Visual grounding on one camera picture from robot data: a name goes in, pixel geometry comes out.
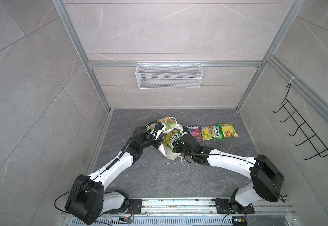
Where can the white floral paper bag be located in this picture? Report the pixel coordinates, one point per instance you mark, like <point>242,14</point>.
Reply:
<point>170,124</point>

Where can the white wire mesh basket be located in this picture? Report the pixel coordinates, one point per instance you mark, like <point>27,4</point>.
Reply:
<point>169,75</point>

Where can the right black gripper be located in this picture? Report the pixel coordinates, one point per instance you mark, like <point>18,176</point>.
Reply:
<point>176,147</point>

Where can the black wire hook rack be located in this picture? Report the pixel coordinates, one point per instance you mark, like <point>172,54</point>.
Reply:
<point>303,126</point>

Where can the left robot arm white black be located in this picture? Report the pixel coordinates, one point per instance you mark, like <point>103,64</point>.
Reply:
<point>88,199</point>

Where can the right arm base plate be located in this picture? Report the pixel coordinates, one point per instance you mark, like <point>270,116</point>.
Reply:
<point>225,206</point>

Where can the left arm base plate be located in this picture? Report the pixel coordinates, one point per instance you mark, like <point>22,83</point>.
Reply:
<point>131,206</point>

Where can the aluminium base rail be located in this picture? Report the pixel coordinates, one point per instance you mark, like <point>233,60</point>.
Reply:
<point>200,211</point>

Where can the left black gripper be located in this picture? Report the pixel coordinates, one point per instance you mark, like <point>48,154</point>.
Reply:
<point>158,140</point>

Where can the pink purple snack packet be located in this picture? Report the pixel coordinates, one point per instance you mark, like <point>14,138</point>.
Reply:
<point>195,131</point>

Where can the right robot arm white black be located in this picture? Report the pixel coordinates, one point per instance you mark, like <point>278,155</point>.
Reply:
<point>266,179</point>

